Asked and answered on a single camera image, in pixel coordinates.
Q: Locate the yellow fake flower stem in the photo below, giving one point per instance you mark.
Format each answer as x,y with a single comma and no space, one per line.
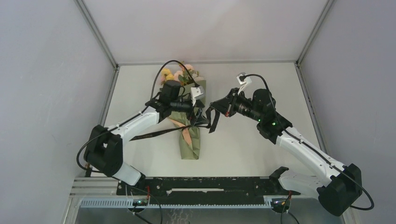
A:
166,75

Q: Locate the orange wrapping paper sheet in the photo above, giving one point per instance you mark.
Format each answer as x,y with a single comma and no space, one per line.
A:
186,121

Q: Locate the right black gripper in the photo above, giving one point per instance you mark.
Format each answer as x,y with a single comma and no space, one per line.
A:
226,105

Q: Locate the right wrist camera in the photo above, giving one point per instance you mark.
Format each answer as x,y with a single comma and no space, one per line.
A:
244,81

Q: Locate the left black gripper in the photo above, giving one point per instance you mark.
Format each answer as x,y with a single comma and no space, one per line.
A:
190,114

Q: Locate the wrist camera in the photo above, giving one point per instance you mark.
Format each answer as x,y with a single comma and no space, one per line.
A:
244,81
198,92

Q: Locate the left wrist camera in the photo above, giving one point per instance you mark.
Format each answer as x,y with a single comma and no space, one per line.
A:
198,92

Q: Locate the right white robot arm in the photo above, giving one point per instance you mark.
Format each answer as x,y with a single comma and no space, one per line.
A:
335,185

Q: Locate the white fake flower stem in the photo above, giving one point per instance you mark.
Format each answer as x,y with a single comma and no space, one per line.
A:
197,78

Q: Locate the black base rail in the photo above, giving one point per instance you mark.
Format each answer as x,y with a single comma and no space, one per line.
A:
194,191

